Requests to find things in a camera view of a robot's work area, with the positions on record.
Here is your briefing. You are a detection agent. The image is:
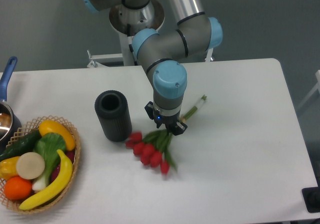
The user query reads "yellow banana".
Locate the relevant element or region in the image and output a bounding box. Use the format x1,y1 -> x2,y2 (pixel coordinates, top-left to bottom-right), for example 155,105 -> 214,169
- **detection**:
19,149 -> 73,211

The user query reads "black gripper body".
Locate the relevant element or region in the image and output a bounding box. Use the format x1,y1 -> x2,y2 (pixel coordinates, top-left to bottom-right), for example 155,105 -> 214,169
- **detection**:
153,103 -> 182,133

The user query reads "woven wicker basket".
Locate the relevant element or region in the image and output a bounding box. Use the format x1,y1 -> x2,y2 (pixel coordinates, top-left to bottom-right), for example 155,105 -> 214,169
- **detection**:
0,115 -> 81,215

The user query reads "dark grey ribbed vase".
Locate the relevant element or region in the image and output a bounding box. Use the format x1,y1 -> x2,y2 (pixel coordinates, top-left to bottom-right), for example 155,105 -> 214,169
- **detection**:
94,90 -> 132,142

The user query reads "yellow bell pepper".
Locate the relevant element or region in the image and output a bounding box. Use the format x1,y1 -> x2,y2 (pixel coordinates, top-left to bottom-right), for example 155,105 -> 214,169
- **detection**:
0,156 -> 20,180

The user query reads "white frame at right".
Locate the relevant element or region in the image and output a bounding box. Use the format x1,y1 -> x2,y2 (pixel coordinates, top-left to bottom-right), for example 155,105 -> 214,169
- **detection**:
296,70 -> 320,113

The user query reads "green cucumber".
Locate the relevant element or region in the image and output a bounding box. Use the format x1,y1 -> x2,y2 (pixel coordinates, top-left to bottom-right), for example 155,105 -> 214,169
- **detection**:
0,130 -> 42,161

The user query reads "green bok choy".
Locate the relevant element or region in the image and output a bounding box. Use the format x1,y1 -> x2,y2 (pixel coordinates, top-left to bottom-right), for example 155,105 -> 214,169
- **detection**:
32,133 -> 66,193

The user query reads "beige round slice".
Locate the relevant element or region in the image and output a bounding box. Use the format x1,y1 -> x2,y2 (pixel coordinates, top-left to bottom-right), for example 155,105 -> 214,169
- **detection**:
15,152 -> 45,180

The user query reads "red tulip bouquet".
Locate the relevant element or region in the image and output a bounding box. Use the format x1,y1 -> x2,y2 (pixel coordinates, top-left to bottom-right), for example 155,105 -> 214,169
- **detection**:
124,94 -> 208,176

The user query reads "orange fruit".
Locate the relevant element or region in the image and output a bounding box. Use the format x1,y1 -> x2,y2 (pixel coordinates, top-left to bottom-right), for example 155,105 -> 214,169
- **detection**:
4,176 -> 32,200

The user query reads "black device at edge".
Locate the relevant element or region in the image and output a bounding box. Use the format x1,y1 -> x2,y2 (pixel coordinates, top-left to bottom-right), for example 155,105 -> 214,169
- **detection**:
301,187 -> 320,213

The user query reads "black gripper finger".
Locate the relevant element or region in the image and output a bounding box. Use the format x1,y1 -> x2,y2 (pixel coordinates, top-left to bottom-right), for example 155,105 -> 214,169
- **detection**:
144,101 -> 158,120
165,121 -> 188,136

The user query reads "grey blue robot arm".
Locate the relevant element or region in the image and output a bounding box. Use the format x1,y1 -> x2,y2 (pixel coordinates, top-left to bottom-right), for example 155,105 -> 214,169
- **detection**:
83,0 -> 223,136

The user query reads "blue handled saucepan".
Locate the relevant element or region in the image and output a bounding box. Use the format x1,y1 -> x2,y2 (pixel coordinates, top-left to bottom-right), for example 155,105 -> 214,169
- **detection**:
0,56 -> 22,153

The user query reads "dark red eggplant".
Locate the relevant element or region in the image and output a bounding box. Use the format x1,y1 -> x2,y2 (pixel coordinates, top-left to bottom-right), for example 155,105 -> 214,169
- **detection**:
50,151 -> 75,183

